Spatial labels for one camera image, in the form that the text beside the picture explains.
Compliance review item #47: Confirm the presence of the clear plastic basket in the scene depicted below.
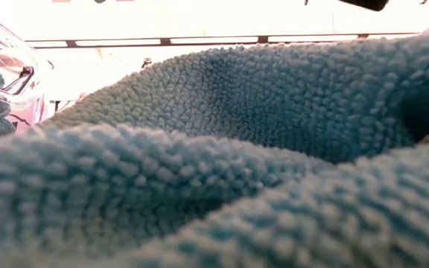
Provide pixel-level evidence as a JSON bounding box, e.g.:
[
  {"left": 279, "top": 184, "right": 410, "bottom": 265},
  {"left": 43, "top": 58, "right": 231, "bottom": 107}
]
[{"left": 0, "top": 5, "right": 55, "bottom": 131}]

